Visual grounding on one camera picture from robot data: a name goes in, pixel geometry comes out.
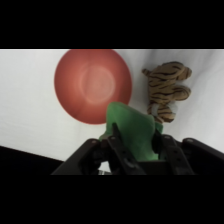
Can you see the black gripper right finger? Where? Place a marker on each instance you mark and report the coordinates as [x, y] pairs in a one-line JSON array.
[[173, 156]]

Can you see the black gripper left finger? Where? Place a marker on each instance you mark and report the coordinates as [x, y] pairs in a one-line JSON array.
[[121, 155]]

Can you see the green foam triangle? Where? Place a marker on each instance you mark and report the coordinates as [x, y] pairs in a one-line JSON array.
[[135, 130]]

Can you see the pink bowl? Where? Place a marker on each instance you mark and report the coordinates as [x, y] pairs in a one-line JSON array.
[[90, 83]]

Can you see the striped tiger plush toy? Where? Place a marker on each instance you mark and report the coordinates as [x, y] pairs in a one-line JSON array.
[[165, 88]]

